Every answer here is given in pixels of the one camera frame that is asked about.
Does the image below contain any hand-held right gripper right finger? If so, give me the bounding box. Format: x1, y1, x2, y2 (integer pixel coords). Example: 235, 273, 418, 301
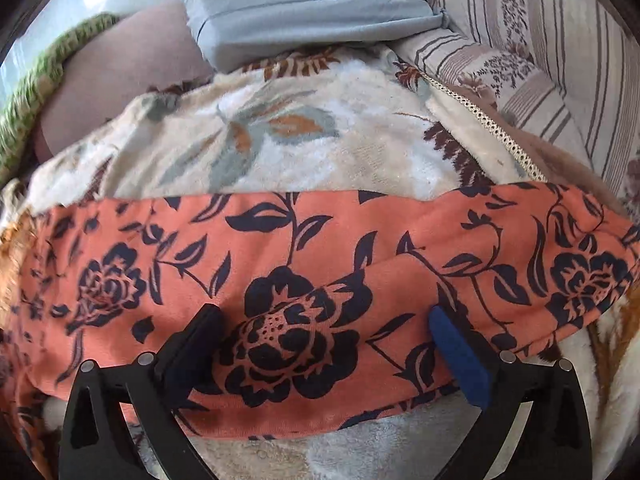
429, 306, 593, 480

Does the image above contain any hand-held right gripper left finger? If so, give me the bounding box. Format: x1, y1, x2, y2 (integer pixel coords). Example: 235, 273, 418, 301
59, 304, 226, 480

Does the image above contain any orange floral garment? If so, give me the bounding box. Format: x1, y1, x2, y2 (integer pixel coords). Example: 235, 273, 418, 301
0, 180, 640, 480

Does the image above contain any leaf-print plush blanket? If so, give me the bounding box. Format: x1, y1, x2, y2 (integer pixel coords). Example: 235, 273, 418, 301
0, 47, 640, 480

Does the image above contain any mauve bed sheet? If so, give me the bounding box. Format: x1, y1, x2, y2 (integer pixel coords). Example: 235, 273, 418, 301
35, 0, 216, 161

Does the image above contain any green and white pillow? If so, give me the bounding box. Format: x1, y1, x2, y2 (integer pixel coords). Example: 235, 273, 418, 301
0, 12, 121, 181

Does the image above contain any striped floral bed sheet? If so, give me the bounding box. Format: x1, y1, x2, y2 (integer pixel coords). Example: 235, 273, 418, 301
395, 0, 640, 211

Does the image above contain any light blue folded cloth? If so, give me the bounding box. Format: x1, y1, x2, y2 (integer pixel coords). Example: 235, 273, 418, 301
172, 0, 448, 72

